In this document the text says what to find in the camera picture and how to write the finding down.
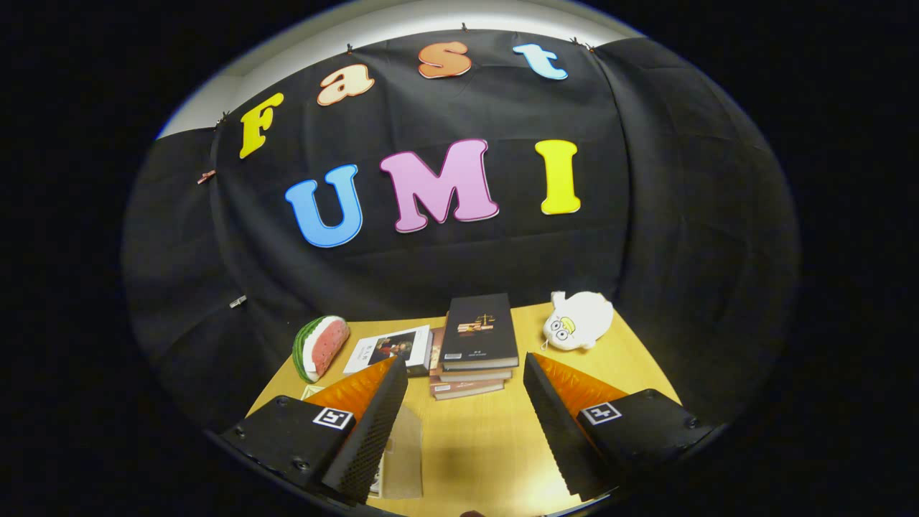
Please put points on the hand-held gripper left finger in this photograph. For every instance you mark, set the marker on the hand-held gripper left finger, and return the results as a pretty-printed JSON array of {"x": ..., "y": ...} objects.
[{"x": 373, "y": 431}]

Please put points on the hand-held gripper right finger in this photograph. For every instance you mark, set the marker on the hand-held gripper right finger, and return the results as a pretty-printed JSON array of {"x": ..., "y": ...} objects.
[{"x": 556, "y": 431}]

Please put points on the cream fabric storage box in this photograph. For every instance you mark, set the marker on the cream fabric storage box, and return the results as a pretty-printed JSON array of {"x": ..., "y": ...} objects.
[{"x": 406, "y": 459}]

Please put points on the white portrait cover book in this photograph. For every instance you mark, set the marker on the white portrait cover book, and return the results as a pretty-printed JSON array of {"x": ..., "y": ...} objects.
[{"x": 391, "y": 348}]

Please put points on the watermelon slice toy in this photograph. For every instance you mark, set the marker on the watermelon slice toy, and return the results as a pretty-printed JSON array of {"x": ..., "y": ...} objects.
[{"x": 323, "y": 348}]

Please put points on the reddish brown book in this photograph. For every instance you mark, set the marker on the reddish brown book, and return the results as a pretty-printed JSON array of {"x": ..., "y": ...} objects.
[{"x": 467, "y": 390}]

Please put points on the white plush toy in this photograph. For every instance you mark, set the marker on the white plush toy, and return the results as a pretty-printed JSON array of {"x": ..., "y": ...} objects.
[{"x": 581, "y": 319}]

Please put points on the black hardcover book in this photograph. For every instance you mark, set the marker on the black hardcover book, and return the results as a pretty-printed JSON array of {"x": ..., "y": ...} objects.
[{"x": 479, "y": 327}]

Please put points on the black backdrop cloth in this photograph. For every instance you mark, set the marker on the black backdrop cloth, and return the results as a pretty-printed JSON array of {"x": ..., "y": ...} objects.
[{"x": 646, "y": 215}]

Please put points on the red clothes peg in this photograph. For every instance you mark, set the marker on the red clothes peg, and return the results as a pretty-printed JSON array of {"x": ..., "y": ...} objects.
[{"x": 207, "y": 177}]

